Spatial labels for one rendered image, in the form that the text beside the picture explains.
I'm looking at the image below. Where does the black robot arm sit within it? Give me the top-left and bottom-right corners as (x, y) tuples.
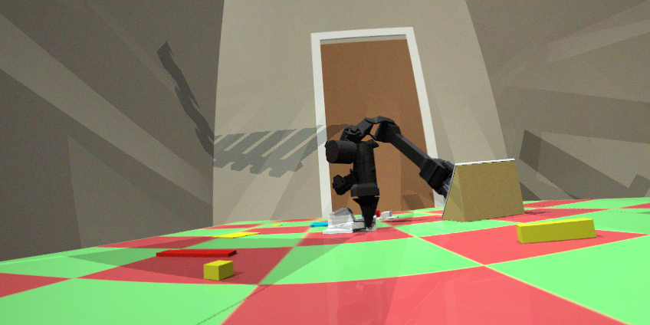
(324, 116), (454, 198)

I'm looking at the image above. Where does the red flat bar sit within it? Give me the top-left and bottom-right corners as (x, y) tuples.
(156, 250), (236, 258)

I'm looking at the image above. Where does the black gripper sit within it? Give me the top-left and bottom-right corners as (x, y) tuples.
(350, 162), (379, 227)

